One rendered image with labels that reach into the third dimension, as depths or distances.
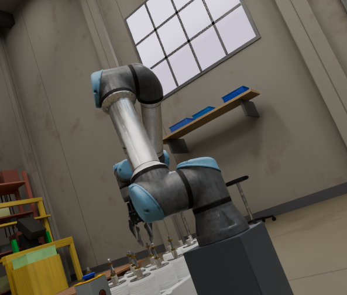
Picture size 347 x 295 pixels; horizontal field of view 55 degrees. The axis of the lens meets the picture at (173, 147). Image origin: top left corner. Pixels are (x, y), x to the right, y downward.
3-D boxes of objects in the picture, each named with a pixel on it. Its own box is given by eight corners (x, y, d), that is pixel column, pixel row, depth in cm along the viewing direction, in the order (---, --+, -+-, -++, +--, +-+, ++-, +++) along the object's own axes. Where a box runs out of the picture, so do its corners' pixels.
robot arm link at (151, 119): (156, 52, 117) (162, 156, 148) (126, 58, 114) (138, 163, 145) (169, 65, 109) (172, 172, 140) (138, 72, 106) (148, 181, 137)
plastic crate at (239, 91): (252, 94, 418) (248, 87, 421) (246, 92, 400) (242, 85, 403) (231, 106, 435) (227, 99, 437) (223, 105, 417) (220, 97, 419)
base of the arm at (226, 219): (257, 223, 95) (243, 191, 98) (236, 236, 83) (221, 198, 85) (214, 237, 103) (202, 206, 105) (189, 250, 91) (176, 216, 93)
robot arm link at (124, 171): (141, 153, 134) (138, 160, 144) (114, 161, 131) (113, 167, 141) (148, 171, 133) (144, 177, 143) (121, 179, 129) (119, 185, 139)
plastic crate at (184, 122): (196, 124, 464) (194, 117, 466) (188, 124, 446) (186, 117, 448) (179, 134, 480) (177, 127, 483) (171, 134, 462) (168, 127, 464)
